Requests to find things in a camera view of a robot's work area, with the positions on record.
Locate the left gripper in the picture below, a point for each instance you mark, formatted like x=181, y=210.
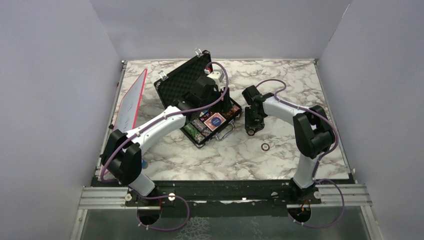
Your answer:
x=225, y=105

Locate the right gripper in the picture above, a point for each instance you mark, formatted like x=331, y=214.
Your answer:
x=248, y=123

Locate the blue dealer button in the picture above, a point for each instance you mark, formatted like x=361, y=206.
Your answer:
x=216, y=121

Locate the red card deck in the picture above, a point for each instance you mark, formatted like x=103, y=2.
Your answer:
x=209, y=125

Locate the black poker case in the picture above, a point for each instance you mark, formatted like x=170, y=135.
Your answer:
x=188, y=87

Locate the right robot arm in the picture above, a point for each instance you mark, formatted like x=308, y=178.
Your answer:
x=314, y=134

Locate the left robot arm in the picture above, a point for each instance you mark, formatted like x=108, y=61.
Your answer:
x=123, y=153

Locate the red framed whiteboard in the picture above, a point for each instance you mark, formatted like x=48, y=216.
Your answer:
x=129, y=106

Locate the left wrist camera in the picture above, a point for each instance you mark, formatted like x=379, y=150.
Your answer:
x=216, y=75

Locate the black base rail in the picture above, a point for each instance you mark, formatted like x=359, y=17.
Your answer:
x=216, y=198

